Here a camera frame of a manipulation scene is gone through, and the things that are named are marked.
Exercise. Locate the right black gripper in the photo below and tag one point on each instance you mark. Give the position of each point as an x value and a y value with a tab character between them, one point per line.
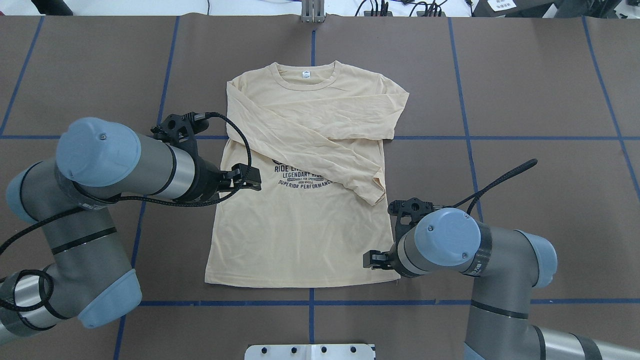
378	259

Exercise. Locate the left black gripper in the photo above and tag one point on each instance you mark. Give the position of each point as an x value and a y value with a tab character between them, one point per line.
205	178

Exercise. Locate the beige long sleeve shirt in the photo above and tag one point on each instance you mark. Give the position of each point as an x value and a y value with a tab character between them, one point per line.
316	134

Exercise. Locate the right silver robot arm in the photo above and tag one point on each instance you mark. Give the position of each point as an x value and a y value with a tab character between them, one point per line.
506	266

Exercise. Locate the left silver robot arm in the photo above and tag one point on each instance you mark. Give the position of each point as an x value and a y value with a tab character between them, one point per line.
98	164

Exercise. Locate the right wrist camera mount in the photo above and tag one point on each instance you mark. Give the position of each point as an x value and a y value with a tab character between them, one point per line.
408	213

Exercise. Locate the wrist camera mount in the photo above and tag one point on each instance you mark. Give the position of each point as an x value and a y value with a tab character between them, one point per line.
408	213
179	131

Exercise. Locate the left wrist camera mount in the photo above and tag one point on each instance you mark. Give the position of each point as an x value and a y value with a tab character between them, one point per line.
179	131

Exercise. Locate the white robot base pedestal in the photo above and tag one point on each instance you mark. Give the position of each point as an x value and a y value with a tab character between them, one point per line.
331	351

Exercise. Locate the aluminium frame post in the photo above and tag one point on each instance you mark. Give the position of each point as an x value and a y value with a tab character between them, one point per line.
313	11

